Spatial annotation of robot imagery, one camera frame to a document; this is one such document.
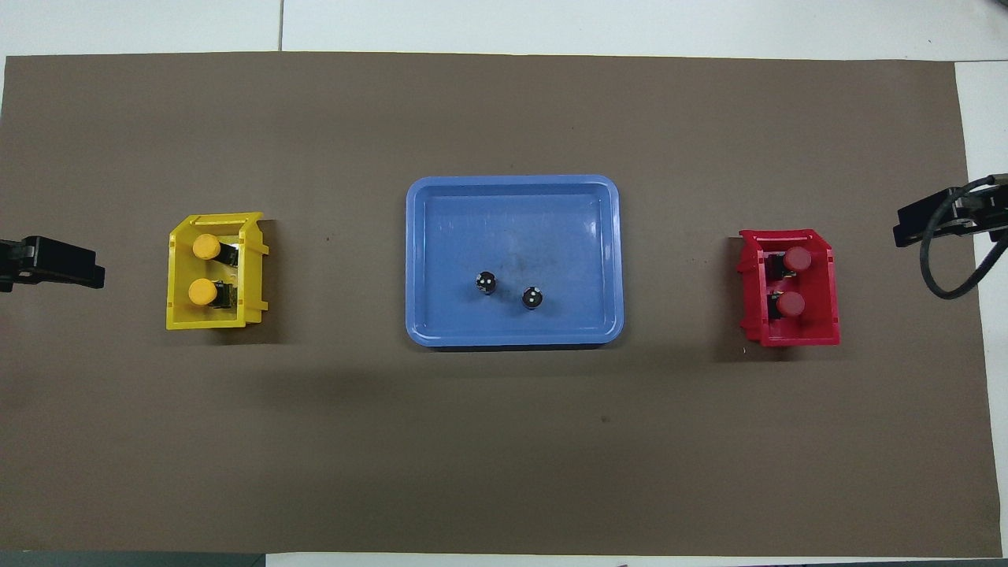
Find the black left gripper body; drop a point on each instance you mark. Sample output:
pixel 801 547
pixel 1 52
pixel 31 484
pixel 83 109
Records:
pixel 9 260

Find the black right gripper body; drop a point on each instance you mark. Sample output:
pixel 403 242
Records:
pixel 988 220

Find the red push button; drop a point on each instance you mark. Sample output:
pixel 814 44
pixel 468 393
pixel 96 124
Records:
pixel 791 305
pixel 798 258

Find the yellow push button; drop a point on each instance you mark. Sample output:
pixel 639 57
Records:
pixel 206 246
pixel 202 293

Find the yellow plastic bin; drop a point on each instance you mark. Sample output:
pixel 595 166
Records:
pixel 177 311

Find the red plastic bin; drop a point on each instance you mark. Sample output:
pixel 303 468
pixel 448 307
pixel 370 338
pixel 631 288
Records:
pixel 752 315

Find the black cylindrical button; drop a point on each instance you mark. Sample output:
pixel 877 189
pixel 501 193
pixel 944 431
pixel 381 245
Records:
pixel 532 298
pixel 486 283

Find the blue plastic tray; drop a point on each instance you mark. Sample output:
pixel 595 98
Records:
pixel 472 228

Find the brown paper mat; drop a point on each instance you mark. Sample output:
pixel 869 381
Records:
pixel 504 441

